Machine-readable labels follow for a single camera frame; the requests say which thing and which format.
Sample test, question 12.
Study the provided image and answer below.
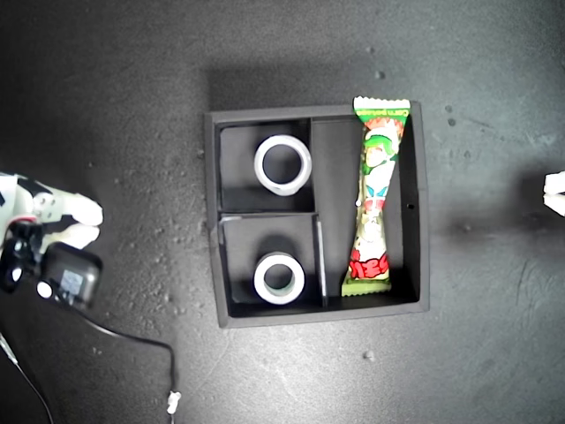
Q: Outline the green printed snack bar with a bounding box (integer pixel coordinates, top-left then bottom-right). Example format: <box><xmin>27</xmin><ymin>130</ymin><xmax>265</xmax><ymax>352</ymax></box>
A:
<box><xmin>340</xmin><ymin>95</ymin><xmax>411</xmax><ymax>298</ymax></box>

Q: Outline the small white tape roll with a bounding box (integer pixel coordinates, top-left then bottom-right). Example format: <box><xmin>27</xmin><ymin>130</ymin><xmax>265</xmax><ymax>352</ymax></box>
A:
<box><xmin>252</xmin><ymin>251</ymin><xmax>305</xmax><ymax>307</ymax></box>

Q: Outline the large white tape roll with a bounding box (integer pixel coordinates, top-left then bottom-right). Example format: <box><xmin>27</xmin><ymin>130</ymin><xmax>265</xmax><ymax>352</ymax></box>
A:
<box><xmin>252</xmin><ymin>134</ymin><xmax>313</xmax><ymax>197</ymax></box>

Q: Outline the black tray with wells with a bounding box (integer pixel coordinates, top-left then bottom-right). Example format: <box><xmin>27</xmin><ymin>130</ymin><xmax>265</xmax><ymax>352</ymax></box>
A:
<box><xmin>203</xmin><ymin>103</ymin><xmax>430</xmax><ymax>329</ymax></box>

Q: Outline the gripper black camera bracket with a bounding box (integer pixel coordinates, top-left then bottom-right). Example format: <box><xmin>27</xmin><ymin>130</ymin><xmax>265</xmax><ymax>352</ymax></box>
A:
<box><xmin>0</xmin><ymin>220</ymin><xmax>45</xmax><ymax>295</ymax></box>

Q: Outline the black camera cable white plug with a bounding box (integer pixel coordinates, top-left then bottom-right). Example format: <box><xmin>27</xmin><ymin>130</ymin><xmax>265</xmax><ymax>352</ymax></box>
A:
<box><xmin>77</xmin><ymin>308</ymin><xmax>183</xmax><ymax>415</ymax></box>

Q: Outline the thin black cable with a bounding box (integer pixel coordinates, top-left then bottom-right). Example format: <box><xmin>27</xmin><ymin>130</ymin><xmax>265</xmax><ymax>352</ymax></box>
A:
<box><xmin>0</xmin><ymin>330</ymin><xmax>55</xmax><ymax>424</ymax></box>

